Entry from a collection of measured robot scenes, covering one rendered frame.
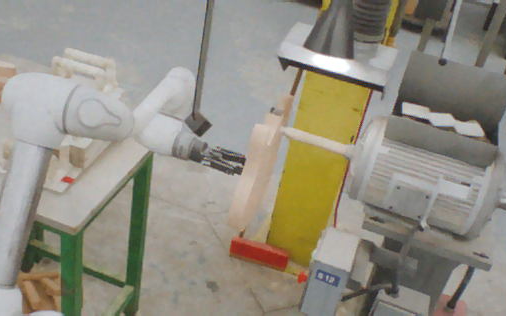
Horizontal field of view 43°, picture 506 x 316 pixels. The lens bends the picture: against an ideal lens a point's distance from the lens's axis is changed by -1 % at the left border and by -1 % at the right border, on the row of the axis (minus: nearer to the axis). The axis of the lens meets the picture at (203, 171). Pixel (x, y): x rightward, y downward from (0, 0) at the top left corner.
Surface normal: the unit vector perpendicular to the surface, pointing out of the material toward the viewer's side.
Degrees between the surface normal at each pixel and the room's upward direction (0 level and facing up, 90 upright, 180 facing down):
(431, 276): 90
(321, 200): 90
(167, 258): 0
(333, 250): 0
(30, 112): 62
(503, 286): 0
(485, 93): 90
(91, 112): 56
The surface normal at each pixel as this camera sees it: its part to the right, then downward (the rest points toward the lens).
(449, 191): -0.28, 0.05
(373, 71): -0.14, -0.33
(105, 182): 0.13, -0.81
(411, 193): -0.38, 0.49
